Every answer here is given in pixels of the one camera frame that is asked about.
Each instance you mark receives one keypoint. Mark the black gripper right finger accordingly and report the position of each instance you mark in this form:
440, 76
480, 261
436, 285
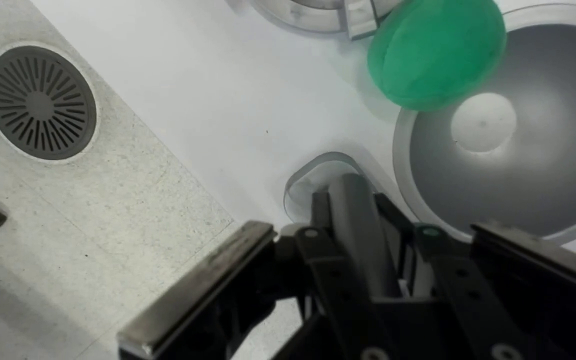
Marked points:
541, 292

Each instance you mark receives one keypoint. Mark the green round toy lid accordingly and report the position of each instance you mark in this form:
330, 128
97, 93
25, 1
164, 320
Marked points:
434, 52

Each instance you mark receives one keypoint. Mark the round grey floor vent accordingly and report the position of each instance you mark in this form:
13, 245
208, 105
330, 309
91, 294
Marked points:
41, 102

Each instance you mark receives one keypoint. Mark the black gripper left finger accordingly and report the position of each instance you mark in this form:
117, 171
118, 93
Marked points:
200, 287

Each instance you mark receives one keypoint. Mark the grey toy sink bowl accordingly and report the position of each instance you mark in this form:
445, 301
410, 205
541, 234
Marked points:
521, 172

